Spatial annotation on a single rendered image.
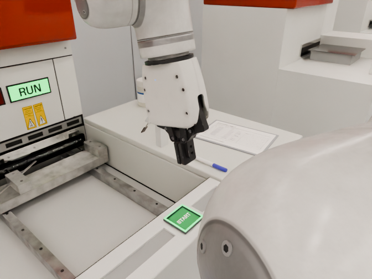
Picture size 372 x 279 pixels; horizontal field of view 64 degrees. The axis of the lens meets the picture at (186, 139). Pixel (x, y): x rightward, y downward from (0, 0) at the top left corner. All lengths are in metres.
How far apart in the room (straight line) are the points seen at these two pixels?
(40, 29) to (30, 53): 0.08
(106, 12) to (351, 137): 0.31
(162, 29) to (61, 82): 0.62
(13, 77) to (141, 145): 0.39
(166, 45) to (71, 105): 0.65
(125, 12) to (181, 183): 0.50
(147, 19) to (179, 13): 0.04
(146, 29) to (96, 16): 0.07
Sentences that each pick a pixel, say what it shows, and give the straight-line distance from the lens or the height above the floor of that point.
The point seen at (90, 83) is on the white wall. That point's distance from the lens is 2.88.
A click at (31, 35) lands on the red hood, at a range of 0.90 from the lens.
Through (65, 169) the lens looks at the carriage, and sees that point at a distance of 0.95.
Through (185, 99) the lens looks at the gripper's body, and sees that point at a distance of 0.43.
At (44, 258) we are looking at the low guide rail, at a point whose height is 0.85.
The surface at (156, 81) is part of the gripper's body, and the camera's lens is 0.46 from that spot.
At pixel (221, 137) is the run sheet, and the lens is 0.87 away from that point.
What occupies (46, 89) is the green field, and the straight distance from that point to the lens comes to 0.98.
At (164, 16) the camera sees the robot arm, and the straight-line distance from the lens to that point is 0.43.
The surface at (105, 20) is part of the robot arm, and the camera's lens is 0.41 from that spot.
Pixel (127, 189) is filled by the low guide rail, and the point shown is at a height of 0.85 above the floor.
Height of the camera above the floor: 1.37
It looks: 28 degrees down
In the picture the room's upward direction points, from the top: straight up
